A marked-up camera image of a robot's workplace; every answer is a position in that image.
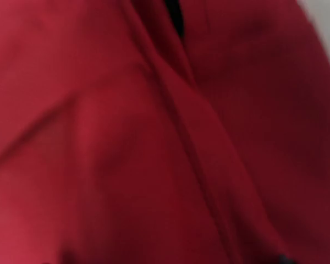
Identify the red backpack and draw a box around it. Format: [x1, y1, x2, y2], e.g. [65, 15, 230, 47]
[0, 1, 330, 263]

